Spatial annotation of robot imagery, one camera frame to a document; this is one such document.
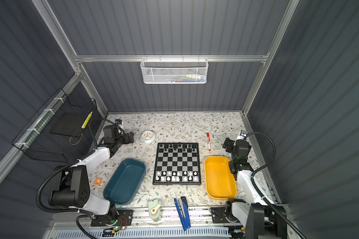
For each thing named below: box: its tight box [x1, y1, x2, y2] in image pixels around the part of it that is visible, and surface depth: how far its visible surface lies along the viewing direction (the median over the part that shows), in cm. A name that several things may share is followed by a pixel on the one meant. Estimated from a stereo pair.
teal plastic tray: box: [103, 158, 147, 206], surface depth 86 cm
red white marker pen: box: [206, 132, 211, 152], surface depth 104 cm
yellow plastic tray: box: [204, 155, 237, 200], surface depth 88 cm
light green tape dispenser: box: [148, 198, 163, 223], surface depth 72 cm
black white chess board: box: [152, 141, 202, 186], surface depth 93 cm
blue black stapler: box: [174, 196, 191, 231], surface depth 76 cm
